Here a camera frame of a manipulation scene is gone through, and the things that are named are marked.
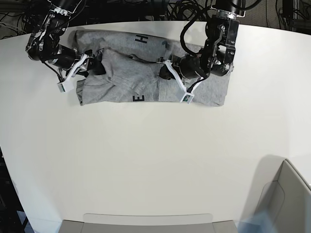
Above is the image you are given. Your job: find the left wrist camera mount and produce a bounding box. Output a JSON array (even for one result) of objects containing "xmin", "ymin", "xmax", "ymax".
[{"xmin": 157, "ymin": 58, "xmax": 207, "ymax": 104}]

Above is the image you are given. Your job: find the black coiled cables background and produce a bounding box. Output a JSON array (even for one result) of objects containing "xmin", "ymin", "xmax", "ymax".
[{"xmin": 145, "ymin": 0, "xmax": 213, "ymax": 22}]

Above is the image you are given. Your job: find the grey storage bin front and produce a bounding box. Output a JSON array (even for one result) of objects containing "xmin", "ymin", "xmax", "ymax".
[{"xmin": 59, "ymin": 213, "xmax": 238, "ymax": 233}]

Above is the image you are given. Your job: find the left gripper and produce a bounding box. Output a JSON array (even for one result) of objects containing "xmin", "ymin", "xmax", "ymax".
[{"xmin": 159, "ymin": 54, "xmax": 207, "ymax": 80}]

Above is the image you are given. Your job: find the grey storage bin right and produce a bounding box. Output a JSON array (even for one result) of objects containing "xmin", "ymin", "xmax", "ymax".
[{"xmin": 238, "ymin": 159, "xmax": 311, "ymax": 233}]

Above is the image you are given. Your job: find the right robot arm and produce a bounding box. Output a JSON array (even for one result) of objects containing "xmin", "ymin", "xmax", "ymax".
[{"xmin": 25, "ymin": 0, "xmax": 106, "ymax": 82}]

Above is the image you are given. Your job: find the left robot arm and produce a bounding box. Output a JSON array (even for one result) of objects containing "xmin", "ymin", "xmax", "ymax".
[{"xmin": 169, "ymin": 0, "xmax": 250, "ymax": 83}]

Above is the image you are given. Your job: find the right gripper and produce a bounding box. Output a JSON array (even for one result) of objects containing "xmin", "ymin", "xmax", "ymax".
[{"xmin": 50, "ymin": 45, "xmax": 106, "ymax": 78}]

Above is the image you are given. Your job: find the grey T-shirt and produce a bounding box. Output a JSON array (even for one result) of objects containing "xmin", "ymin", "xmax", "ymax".
[{"xmin": 72, "ymin": 29, "xmax": 234, "ymax": 107}]

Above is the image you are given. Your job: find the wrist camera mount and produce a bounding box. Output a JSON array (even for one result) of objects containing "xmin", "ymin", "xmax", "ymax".
[
  {"xmin": 157, "ymin": 58, "xmax": 207, "ymax": 104},
  {"xmin": 57, "ymin": 54, "xmax": 94, "ymax": 93}
]

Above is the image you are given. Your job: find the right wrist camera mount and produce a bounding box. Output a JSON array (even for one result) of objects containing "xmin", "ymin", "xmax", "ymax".
[{"xmin": 57, "ymin": 54, "xmax": 94, "ymax": 93}]

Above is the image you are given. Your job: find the grey storage bin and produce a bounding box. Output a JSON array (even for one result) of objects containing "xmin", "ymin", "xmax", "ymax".
[
  {"xmin": 59, "ymin": 213, "xmax": 238, "ymax": 233},
  {"xmin": 238, "ymin": 159, "xmax": 311, "ymax": 233}
]

